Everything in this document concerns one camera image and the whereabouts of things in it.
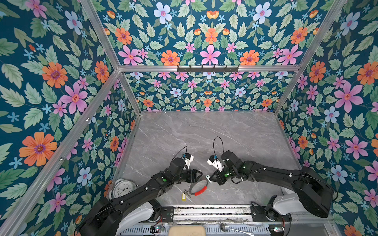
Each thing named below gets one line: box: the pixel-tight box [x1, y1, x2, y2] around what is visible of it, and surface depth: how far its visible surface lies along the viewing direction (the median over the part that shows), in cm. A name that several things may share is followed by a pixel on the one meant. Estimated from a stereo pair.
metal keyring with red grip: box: [188, 175, 209, 197], surface depth 81 cm
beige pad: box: [168, 225, 207, 236], surface depth 68 cm
